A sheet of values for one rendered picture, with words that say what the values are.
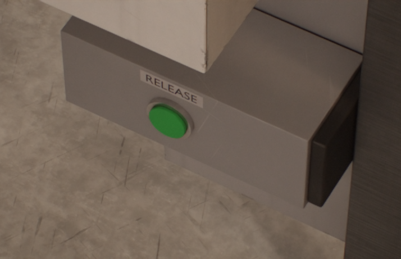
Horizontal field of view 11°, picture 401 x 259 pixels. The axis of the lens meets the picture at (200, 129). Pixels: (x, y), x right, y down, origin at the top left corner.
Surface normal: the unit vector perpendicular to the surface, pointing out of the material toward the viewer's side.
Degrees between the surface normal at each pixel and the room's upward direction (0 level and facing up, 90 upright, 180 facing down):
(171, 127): 90
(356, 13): 90
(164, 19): 90
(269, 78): 0
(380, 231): 90
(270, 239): 0
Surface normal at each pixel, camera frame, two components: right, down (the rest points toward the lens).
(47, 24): 0.00, -0.60
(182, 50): -0.49, 0.70
